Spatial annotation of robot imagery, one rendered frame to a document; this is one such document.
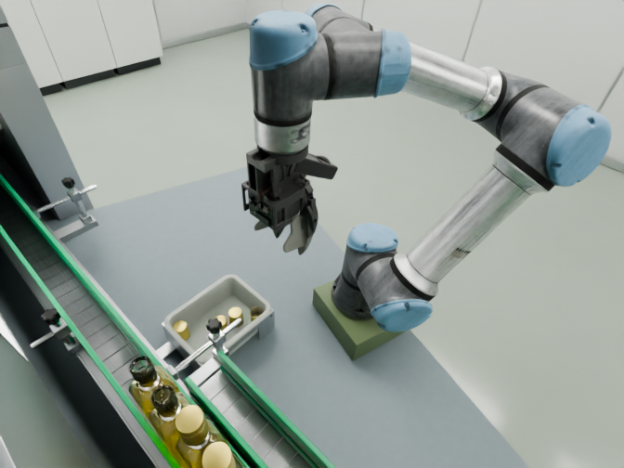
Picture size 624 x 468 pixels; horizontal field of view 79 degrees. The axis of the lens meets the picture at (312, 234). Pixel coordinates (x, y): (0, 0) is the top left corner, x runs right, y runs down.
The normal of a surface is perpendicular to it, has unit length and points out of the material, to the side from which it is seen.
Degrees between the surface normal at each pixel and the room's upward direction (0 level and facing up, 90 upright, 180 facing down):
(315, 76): 84
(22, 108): 90
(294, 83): 90
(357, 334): 3
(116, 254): 0
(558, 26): 90
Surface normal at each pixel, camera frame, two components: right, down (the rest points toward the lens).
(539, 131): -0.80, -0.21
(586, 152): 0.35, 0.54
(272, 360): 0.05, -0.71
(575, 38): -0.67, 0.49
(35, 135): 0.73, 0.50
